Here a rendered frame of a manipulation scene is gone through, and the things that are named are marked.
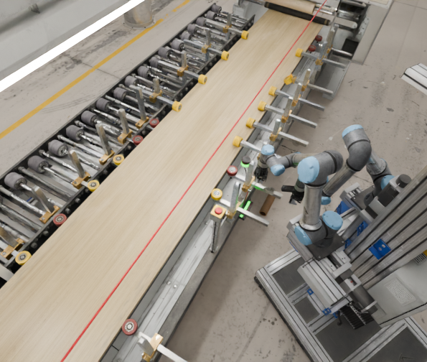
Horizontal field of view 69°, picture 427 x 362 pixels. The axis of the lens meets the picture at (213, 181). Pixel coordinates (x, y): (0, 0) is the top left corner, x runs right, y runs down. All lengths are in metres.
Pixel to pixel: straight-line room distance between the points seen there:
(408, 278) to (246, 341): 1.40
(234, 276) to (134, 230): 1.17
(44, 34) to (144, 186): 1.59
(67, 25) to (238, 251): 2.50
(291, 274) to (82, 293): 1.63
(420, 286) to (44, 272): 2.04
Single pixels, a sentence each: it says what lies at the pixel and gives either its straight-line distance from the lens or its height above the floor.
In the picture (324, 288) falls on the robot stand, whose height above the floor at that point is 0.96.
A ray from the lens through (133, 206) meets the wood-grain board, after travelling 2.18.
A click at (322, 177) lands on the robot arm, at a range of 1.54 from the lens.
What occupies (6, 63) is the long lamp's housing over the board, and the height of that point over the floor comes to 2.35.
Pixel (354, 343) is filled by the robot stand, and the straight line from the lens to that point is 2.81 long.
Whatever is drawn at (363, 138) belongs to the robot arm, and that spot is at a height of 1.56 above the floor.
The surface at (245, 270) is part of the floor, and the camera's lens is 2.94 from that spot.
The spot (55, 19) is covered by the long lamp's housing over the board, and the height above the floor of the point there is 2.37.
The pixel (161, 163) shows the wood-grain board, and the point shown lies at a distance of 2.38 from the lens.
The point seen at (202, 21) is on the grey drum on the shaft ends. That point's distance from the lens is 4.22.
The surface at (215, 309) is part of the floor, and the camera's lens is 2.81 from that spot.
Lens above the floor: 2.73
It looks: 54 degrees down
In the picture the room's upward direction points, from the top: 5 degrees clockwise
